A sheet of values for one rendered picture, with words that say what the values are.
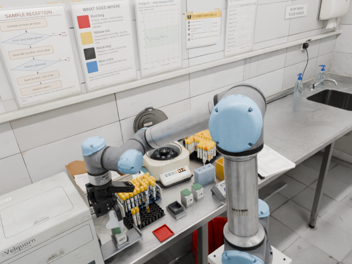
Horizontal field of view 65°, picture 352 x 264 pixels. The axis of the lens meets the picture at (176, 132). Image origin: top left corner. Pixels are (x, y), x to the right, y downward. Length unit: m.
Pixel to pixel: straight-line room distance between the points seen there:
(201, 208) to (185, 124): 0.60
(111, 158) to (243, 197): 0.40
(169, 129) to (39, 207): 0.50
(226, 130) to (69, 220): 0.58
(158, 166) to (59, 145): 0.52
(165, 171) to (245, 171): 0.82
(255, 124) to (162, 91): 1.16
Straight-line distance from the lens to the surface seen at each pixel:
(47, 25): 1.39
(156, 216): 1.29
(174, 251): 1.96
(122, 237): 1.15
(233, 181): 0.71
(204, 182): 1.43
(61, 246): 1.02
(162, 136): 0.88
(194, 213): 1.31
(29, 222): 1.00
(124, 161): 0.83
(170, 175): 1.46
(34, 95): 1.43
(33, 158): 1.54
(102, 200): 1.00
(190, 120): 0.82
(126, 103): 1.61
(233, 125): 0.61
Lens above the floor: 1.78
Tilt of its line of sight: 27 degrees down
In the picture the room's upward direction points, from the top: 4 degrees counter-clockwise
